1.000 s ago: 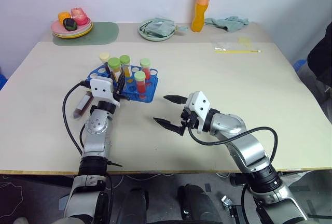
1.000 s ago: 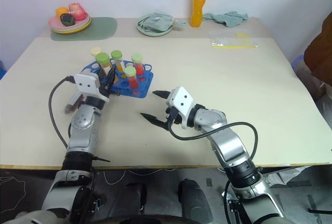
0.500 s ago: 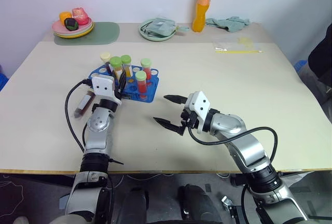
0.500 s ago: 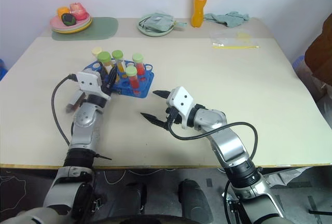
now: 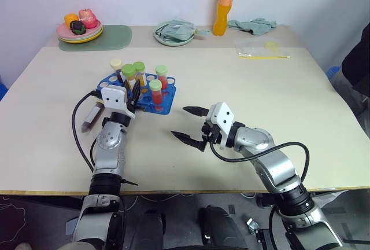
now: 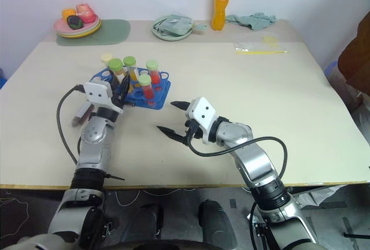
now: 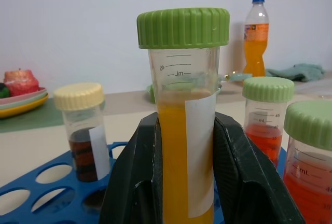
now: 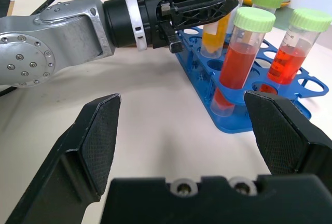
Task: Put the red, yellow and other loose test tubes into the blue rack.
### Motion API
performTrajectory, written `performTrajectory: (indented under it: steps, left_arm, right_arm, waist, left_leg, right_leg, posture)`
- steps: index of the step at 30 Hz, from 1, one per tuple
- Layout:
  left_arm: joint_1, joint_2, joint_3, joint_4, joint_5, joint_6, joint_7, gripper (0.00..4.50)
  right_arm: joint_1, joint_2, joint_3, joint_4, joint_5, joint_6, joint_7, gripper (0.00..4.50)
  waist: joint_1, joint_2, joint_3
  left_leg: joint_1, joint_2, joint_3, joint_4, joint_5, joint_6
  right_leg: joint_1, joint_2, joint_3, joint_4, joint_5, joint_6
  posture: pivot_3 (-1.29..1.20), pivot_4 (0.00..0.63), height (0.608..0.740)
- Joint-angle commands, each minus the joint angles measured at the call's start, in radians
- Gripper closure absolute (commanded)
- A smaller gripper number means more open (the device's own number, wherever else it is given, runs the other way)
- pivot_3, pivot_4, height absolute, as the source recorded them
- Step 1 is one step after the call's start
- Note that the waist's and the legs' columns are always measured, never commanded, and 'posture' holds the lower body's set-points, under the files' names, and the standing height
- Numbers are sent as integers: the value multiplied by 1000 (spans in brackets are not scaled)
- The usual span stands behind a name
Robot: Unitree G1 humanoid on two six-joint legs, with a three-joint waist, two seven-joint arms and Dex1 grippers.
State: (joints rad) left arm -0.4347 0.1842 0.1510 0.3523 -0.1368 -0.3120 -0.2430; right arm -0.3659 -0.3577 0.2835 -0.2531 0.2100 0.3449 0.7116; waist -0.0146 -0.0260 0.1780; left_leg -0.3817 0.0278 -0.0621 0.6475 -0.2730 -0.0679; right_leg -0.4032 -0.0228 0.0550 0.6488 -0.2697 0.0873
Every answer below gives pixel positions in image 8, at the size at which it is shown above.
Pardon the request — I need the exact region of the red liquid tube green cap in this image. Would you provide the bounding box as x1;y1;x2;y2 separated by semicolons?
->
259;8;332;96
209;7;276;118

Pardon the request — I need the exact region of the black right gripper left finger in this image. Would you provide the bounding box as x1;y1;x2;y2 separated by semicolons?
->
5;93;122;224

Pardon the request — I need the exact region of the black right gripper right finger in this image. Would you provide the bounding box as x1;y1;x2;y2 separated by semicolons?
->
244;90;332;183

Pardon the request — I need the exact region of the blue test tube rack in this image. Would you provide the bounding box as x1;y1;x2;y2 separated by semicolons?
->
174;25;329;134

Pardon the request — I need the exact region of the yellow liquid test tube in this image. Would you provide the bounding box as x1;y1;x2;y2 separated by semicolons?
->
201;0;239;59

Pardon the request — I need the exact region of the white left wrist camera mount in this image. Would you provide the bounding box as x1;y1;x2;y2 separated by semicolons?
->
119;0;149;52

